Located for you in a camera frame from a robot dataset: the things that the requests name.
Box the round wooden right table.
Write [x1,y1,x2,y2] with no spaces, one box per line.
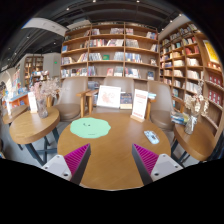
[171,122,216,164]

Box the brown left armchair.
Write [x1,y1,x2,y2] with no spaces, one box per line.
[54,76,89,122]

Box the round wooden table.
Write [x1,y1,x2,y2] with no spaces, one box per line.
[171,122,216,164]
[57,112,171,190]
[8,106,61,167]

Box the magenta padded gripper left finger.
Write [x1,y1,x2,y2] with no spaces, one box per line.
[42,144,91,185]

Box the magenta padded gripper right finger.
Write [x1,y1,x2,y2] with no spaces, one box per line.
[132,144,182,185]

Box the brown middle armchair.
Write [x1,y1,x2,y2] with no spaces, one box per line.
[87,76,135,114]

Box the right vase with dried flowers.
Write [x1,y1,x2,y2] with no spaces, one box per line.
[184,80,209,135]

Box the large wooden back bookshelf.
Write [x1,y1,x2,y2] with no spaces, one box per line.
[59,21,160,82]

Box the wooden right bookshelf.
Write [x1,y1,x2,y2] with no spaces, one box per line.
[159,22,224,138]

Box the round wooden left table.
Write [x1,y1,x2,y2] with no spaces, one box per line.
[8,106,61,167]

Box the white picture board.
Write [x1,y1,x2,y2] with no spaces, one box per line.
[97,85,121,108]

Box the brown right armchair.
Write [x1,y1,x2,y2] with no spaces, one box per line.
[145,80,176,132]

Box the round wooden centre table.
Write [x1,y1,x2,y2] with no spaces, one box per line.
[57,112,171,190]

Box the white red sign stand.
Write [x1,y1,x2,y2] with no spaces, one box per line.
[131,89,148,122]

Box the brown armchair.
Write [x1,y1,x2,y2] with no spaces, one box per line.
[54,76,89,122]
[145,80,176,132]
[87,76,135,114]

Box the stack of books right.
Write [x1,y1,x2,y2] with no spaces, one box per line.
[170,111,189,125]

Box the green round mouse pad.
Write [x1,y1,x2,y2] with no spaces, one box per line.
[70,117,111,138]

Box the far left wooden bookshelf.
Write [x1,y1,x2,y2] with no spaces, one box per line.
[24,56,44,88]

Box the glass vase with dried flowers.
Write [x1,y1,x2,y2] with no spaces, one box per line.
[30,78,61,118]

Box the small white card stand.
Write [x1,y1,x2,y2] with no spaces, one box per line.
[28,92,38,113]

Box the dark book on display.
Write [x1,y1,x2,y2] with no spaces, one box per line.
[120,93,132,109]

